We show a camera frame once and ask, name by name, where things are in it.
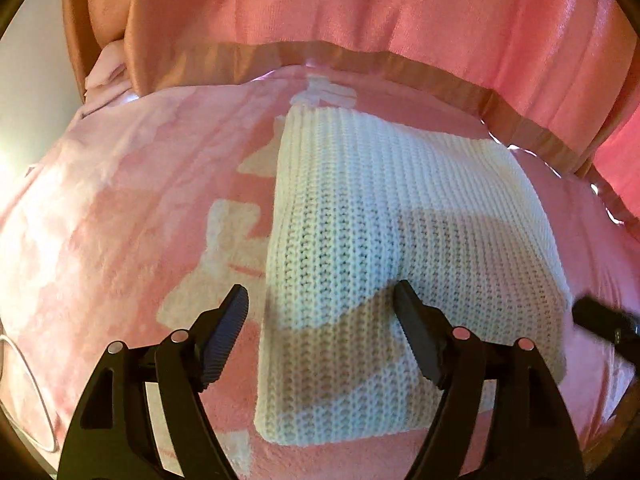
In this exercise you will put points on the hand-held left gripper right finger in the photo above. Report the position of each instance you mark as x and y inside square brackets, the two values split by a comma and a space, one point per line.
[416, 327]

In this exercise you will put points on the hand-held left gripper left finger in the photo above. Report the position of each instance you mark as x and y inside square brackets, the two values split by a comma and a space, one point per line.
[230, 330]

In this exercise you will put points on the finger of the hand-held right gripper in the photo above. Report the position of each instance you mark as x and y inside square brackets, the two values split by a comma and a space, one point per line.
[597, 316]

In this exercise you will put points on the white knit sweater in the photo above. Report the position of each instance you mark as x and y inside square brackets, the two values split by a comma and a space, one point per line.
[350, 210]

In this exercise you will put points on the pink printed blanket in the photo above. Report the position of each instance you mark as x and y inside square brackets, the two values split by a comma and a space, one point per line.
[125, 210]

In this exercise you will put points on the light pink cloth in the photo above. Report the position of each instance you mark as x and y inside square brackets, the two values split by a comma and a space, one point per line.
[107, 72]

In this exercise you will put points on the pink satin-trimmed blanket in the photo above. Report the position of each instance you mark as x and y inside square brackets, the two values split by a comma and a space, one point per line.
[350, 0]

